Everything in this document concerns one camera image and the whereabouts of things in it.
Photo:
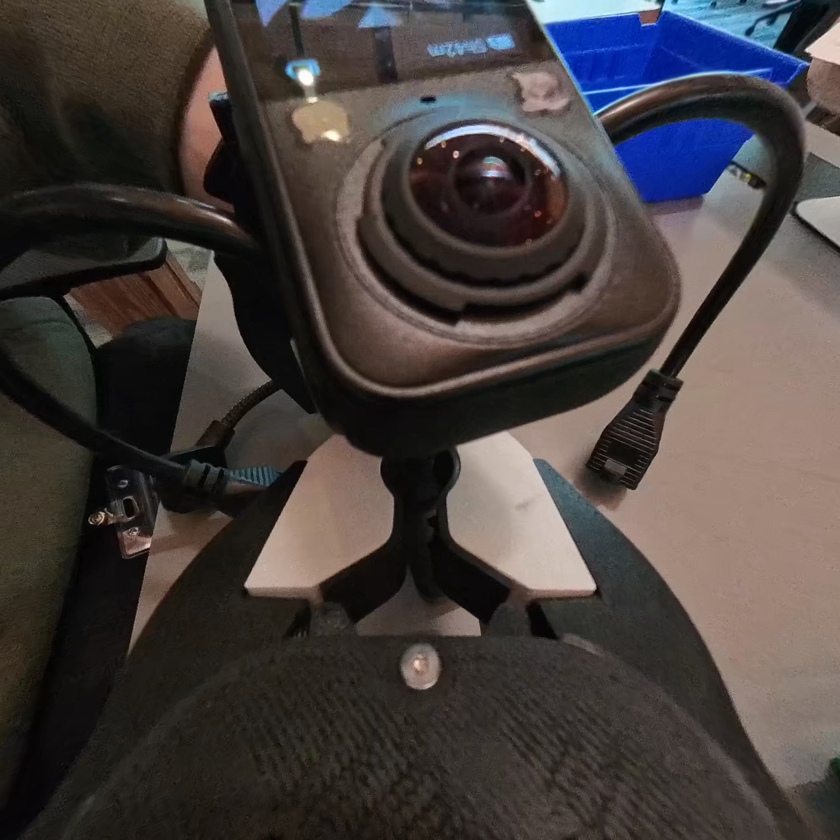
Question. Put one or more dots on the metal clamp bracket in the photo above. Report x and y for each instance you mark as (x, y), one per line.
(128, 512)

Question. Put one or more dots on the green plastic block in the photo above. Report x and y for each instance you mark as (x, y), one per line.
(835, 773)

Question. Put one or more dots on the blue plastic bin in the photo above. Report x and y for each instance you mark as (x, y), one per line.
(656, 98)

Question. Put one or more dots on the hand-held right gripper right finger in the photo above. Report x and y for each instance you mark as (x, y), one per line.
(518, 525)

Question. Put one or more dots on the black chair armrest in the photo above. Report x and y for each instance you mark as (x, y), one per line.
(79, 269)

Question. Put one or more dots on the wooden cabinet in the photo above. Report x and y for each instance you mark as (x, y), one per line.
(131, 295)

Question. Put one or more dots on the white flat panel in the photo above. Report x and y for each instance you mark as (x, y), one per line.
(823, 220)

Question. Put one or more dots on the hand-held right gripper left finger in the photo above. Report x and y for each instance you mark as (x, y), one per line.
(315, 525)

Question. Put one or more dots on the blue ribbed connector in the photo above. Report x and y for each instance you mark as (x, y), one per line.
(257, 476)

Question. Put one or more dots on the cardboard box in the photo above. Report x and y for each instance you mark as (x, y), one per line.
(827, 79)

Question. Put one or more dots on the green cloth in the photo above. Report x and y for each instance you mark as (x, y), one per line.
(39, 459)

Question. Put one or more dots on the black office chair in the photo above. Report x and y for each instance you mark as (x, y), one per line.
(774, 16)

